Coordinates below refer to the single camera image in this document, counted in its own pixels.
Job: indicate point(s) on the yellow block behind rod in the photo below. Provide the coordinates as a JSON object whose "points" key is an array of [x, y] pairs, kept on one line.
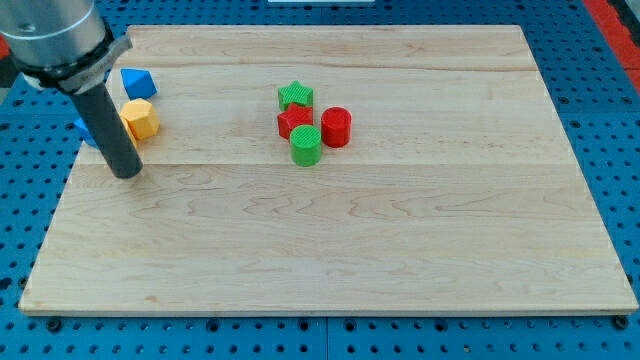
{"points": [[129, 132]]}

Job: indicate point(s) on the blue block behind rod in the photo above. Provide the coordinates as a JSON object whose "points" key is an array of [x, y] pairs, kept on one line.
{"points": [[84, 133]]}

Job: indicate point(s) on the red cylinder block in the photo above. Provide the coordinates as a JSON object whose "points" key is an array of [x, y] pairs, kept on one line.
{"points": [[336, 127]]}

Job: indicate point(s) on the green cylinder block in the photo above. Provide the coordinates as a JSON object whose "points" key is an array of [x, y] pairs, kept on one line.
{"points": [[305, 145]]}

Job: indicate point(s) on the red star block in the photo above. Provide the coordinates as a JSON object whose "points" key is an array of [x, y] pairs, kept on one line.
{"points": [[295, 115]]}

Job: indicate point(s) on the blue angular block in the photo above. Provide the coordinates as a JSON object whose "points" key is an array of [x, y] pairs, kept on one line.
{"points": [[138, 83]]}

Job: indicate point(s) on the green star block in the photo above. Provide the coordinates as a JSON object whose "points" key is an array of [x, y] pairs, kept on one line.
{"points": [[295, 93]]}

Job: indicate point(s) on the wooden board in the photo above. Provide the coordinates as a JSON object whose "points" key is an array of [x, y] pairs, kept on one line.
{"points": [[458, 193]]}

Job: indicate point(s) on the yellow hexagon block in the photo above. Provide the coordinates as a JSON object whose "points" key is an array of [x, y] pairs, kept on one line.
{"points": [[141, 118]]}

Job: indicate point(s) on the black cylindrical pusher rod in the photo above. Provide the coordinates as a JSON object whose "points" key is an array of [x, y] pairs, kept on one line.
{"points": [[96, 108]]}

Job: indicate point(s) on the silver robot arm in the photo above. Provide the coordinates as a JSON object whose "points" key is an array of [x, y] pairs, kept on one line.
{"points": [[61, 44]]}

